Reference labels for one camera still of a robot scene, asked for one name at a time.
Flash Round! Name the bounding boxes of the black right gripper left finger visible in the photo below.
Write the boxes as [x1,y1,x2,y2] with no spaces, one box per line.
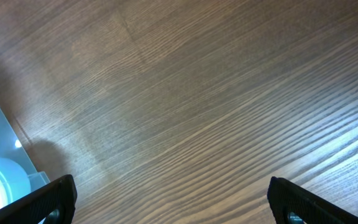
[0,174,78,224]

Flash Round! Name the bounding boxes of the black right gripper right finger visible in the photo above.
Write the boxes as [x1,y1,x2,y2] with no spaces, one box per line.
[267,177,358,224]

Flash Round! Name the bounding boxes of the pink small bowl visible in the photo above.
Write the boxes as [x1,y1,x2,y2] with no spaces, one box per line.
[0,158,31,209]

